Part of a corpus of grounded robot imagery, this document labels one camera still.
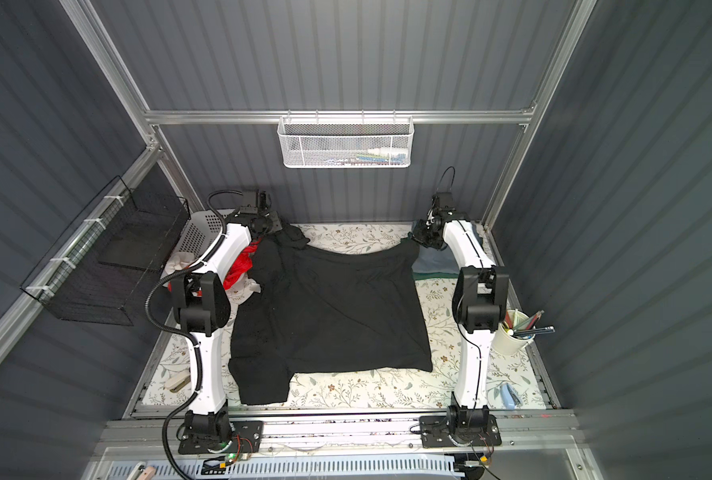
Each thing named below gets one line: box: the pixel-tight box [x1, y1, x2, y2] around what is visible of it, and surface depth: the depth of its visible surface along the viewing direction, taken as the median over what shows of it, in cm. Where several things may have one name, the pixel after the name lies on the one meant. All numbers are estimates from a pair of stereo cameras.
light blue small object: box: [500, 382, 521, 410], surface depth 80 cm
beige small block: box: [164, 372, 191, 393], surface depth 82 cm
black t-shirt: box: [229, 226, 433, 405], surface depth 98 cm
